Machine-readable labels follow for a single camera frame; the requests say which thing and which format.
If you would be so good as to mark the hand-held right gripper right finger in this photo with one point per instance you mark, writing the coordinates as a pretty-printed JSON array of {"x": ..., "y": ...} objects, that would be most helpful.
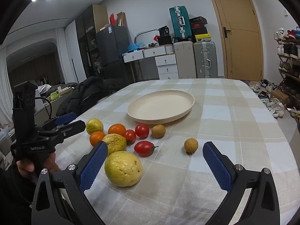
[{"x": 216, "y": 166}]

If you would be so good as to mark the person's left forearm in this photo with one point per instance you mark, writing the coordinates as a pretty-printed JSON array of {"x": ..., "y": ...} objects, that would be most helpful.
[{"x": 14, "y": 196}]

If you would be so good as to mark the green-yellow citrus fruit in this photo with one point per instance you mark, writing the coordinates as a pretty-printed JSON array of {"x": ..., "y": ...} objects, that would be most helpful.
[{"x": 94, "y": 126}]

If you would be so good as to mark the large yellow passion fruit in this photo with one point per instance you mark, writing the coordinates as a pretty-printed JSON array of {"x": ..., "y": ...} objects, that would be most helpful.
[{"x": 123, "y": 168}]

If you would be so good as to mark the shoe rack with shoes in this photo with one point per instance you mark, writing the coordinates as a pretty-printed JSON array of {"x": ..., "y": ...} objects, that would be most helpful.
[{"x": 289, "y": 51}]

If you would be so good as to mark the white desk with drawers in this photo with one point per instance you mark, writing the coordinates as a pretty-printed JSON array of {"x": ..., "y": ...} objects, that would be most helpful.
[{"x": 166, "y": 66}]

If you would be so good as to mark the black bag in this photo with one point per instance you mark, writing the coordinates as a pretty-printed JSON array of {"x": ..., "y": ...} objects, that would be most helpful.
[{"x": 165, "y": 40}]

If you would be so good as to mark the grey arched frame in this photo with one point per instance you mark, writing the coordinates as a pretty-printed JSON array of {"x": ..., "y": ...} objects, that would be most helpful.
[{"x": 141, "y": 33}]

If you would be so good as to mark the tall dark display cabinet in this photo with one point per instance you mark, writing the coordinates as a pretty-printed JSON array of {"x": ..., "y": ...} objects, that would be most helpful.
[{"x": 89, "y": 28}]

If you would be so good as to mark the yellow black shoe box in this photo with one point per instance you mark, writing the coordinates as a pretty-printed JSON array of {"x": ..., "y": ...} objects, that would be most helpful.
[{"x": 203, "y": 38}]

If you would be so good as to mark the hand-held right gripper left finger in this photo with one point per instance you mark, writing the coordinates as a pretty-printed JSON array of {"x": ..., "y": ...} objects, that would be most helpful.
[{"x": 93, "y": 166}]

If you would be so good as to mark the small black printed box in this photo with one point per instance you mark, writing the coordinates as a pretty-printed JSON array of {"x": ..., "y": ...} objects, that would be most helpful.
[{"x": 165, "y": 31}]

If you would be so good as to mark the orange mandarin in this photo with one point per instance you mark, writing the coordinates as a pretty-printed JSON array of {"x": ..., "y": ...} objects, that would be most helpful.
[
  {"x": 96, "y": 137},
  {"x": 116, "y": 129}
]

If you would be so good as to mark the brown cardboard box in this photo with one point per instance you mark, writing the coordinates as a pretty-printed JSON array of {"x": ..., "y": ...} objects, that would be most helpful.
[{"x": 280, "y": 97}]

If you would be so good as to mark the red tomato with stem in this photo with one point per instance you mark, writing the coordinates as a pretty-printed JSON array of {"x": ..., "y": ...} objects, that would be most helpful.
[{"x": 144, "y": 148}]

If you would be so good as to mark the black padded jacket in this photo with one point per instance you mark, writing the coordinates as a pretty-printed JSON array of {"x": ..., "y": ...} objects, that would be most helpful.
[{"x": 86, "y": 93}]

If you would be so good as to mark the white wardrobe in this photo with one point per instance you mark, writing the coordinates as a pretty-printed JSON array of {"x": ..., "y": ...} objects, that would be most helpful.
[{"x": 71, "y": 51}]

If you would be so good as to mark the cream round plate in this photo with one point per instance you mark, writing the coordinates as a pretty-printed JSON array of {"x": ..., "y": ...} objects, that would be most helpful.
[{"x": 161, "y": 105}]

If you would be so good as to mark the dark grey refrigerator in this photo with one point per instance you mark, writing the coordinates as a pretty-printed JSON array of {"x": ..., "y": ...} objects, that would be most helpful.
[{"x": 112, "y": 49}]

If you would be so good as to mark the wrinkled yellow-green guava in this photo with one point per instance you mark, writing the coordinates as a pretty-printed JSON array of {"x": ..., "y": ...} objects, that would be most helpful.
[{"x": 116, "y": 143}]

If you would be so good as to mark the beige hard suitcase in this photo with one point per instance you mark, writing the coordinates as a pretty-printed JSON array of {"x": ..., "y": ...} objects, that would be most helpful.
[{"x": 185, "y": 59}]

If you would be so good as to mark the plain black shoe box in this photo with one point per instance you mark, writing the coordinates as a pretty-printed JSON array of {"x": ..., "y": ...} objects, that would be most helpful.
[{"x": 199, "y": 31}]

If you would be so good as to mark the teal hard suitcase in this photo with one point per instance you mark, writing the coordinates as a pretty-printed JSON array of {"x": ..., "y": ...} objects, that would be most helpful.
[{"x": 179, "y": 23}]

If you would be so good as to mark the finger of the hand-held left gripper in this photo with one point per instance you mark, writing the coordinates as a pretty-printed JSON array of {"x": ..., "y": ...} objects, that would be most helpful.
[
  {"x": 72, "y": 126},
  {"x": 66, "y": 118}
]

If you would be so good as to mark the green plush toy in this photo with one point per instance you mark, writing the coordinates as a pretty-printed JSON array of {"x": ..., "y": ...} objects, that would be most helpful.
[{"x": 54, "y": 95}]

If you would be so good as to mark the white curtain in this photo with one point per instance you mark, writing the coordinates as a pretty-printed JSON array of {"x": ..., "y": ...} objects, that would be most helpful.
[{"x": 5, "y": 86}]

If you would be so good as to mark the tan wooden door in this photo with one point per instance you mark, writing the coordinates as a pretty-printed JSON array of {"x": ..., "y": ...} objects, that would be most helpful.
[{"x": 239, "y": 28}]

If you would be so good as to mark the grey hard suitcase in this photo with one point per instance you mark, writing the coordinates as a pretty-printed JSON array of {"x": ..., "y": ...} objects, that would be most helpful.
[{"x": 205, "y": 59}]

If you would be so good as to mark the beige checked tablecloth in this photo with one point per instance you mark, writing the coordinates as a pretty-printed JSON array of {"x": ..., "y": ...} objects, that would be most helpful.
[{"x": 222, "y": 121}]

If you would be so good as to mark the blue plastic bag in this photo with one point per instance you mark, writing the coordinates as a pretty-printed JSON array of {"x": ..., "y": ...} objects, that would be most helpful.
[{"x": 135, "y": 46}]

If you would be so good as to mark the open cardboard box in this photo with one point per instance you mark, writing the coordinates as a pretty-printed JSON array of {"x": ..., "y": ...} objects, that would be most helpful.
[{"x": 121, "y": 18}]

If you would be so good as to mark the person's left hand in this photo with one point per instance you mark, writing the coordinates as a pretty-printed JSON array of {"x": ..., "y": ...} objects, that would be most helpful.
[{"x": 24, "y": 167}]

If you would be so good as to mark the brown round longan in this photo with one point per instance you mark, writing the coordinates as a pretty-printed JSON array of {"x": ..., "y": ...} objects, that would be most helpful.
[
  {"x": 191, "y": 145},
  {"x": 158, "y": 130}
]

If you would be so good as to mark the pile of sneakers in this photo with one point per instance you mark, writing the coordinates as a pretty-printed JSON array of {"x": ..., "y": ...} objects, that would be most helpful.
[{"x": 269, "y": 98}]

